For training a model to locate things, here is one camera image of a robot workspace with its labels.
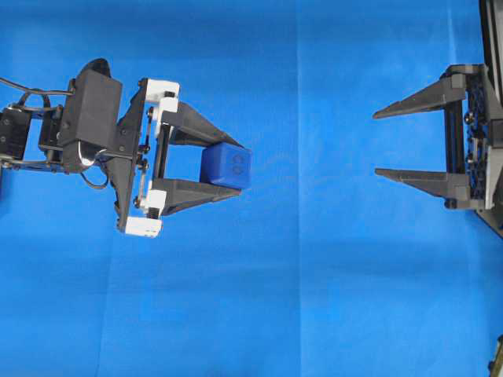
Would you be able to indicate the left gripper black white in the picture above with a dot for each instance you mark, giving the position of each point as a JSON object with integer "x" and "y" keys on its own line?
{"x": 156, "y": 98}

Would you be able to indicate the blue table cloth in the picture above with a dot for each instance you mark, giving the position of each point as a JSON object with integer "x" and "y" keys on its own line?
{"x": 321, "y": 268}

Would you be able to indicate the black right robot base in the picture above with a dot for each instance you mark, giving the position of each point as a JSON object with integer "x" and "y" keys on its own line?
{"x": 491, "y": 22}

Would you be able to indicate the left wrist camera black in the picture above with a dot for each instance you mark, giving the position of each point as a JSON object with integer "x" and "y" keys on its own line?
{"x": 89, "y": 116}

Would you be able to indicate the blue block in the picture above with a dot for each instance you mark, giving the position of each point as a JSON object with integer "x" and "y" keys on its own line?
{"x": 226, "y": 165}

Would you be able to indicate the dark object bottom right corner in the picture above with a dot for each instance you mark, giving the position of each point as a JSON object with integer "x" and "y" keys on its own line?
{"x": 495, "y": 366}

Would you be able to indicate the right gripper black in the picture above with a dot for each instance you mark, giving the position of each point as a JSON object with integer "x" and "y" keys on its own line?
{"x": 471, "y": 95}

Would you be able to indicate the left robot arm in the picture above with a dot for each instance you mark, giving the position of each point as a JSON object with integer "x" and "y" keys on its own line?
{"x": 29, "y": 139}

